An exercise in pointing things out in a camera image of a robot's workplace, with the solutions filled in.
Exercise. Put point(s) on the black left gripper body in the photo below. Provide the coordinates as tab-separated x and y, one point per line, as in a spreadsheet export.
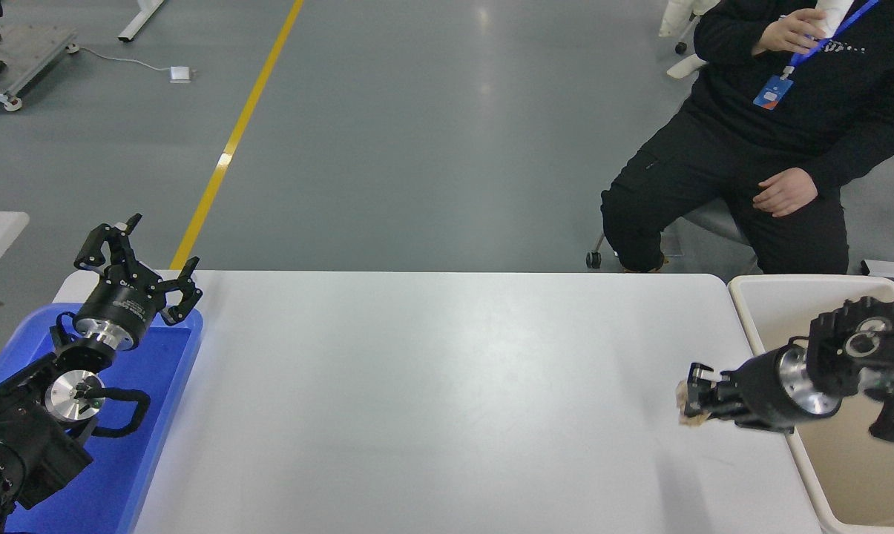
124	304

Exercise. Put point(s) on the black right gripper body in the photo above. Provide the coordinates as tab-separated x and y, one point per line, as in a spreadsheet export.
762	393

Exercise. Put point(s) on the tan paper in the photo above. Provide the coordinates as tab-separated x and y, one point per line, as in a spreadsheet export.
682	400

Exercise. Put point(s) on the white paper cup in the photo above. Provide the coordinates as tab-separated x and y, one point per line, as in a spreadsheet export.
836	15

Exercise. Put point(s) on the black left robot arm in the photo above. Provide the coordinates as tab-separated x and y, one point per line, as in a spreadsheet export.
16	445

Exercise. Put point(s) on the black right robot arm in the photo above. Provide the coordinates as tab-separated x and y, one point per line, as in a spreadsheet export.
877	334

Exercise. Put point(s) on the person's left hand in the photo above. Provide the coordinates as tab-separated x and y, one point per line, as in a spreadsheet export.
786	191

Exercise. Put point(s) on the person's right hand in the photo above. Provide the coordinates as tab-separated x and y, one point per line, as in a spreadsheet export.
788	31

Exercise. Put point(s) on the blue plastic tray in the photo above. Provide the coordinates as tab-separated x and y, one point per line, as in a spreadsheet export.
157	386

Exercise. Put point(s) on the large pale bin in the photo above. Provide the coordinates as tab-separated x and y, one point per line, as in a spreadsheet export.
847	475

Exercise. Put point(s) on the grey office chair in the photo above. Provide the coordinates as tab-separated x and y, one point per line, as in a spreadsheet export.
714	219

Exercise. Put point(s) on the white flat board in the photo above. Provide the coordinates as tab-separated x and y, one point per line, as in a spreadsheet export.
892	270

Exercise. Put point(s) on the white power adapter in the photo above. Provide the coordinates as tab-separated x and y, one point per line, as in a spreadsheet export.
181	73

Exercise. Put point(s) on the metal wheeled platform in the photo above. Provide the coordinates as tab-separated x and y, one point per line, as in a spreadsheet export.
38	44

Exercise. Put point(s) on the white desk leg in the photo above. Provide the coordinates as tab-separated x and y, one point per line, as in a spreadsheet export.
139	21

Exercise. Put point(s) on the person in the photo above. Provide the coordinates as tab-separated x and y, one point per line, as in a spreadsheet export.
714	148

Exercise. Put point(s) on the white chair armrest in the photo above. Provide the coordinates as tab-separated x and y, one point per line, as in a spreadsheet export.
688	67

